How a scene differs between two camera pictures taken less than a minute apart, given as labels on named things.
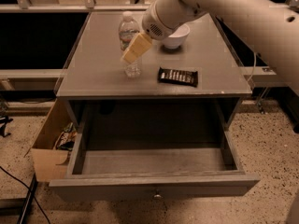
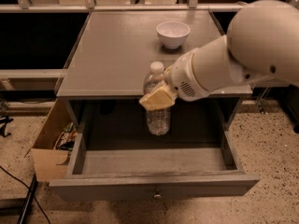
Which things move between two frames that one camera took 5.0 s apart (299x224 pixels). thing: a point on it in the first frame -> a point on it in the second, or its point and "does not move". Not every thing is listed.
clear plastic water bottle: x=128 y=29 -> x=158 y=119
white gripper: x=154 y=26 -> x=184 y=76
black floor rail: x=28 y=201 does not move
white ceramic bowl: x=177 y=37 does not move
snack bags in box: x=67 y=138 does not move
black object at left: x=4 y=119 does not move
